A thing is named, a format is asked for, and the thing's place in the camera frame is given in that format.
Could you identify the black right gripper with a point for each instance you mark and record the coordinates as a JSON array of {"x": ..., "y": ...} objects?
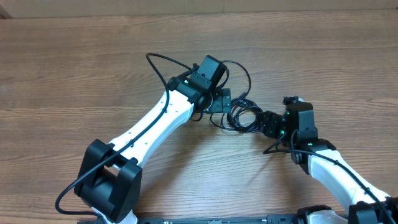
[{"x": 267, "y": 126}]

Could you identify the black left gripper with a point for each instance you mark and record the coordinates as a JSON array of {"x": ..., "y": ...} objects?
[{"x": 221, "y": 104}]

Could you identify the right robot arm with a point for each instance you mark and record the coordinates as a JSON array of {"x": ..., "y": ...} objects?
[{"x": 295, "y": 129}]

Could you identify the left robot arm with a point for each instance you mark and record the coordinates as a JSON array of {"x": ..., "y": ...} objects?
[{"x": 109, "y": 179}]

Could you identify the brown cardboard backdrop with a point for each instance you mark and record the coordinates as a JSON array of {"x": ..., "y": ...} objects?
[{"x": 11, "y": 9}]

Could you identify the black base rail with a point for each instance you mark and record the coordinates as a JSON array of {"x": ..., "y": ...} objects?
[{"x": 217, "y": 220}]

